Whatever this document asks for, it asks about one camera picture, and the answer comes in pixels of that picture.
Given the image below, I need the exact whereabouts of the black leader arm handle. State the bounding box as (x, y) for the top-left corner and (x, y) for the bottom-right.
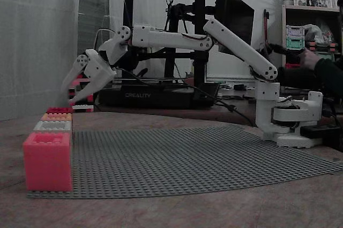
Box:
(265, 42), (306, 64)

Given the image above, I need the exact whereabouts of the dark sleeved forearm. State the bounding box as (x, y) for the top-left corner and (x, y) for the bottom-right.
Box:
(277, 57), (343, 91)

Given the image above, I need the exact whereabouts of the white toy brick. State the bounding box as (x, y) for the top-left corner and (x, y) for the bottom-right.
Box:
(72, 104), (94, 113)

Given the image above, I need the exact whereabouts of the red toy brick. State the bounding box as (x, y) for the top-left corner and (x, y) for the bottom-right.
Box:
(46, 106), (73, 115)

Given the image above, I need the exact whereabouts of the orange toy brick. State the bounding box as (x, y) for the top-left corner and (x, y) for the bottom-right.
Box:
(40, 113), (73, 122)

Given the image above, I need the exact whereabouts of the grey toy brick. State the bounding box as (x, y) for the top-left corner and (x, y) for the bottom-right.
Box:
(33, 120), (73, 135)

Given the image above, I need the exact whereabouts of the large pink toy brick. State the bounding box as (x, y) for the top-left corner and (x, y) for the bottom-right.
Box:
(23, 132), (73, 193)

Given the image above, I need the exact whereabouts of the grey studded baseplate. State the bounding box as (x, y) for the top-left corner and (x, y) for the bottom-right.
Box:
(26, 128), (343, 199)

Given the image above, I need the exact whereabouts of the person's hand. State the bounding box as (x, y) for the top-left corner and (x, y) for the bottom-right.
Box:
(298, 49), (323, 71)

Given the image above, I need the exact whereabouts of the white sheer curtain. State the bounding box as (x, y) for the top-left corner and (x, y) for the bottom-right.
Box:
(0, 0), (110, 121)

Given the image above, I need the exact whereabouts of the black Creality 3D printer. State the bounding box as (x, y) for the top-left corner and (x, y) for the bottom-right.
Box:
(98, 0), (222, 109)

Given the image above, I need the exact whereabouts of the black computer monitor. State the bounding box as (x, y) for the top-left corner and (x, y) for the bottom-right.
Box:
(214, 0), (255, 52)

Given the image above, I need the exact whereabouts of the light wooden shelf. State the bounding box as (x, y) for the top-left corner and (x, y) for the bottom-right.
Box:
(280, 4), (343, 78)

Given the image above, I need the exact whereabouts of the green storage crate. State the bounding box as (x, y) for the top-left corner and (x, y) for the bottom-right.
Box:
(285, 36), (306, 50)

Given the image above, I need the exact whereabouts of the white storage crate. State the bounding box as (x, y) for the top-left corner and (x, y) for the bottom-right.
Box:
(285, 25), (306, 38)

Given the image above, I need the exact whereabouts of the clear plastic bag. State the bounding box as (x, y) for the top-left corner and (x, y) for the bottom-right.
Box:
(304, 24), (325, 42)

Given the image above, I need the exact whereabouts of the black power strip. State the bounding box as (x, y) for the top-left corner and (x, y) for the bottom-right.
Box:
(300, 124), (341, 141)

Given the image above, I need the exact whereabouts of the black cable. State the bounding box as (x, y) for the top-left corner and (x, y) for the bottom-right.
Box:
(117, 69), (254, 127)

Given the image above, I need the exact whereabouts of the red handled tool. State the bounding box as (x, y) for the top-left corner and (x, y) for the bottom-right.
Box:
(263, 9), (270, 43)

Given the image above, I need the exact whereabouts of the wide white photo frame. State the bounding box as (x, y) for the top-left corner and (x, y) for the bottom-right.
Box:
(293, 0), (333, 8)

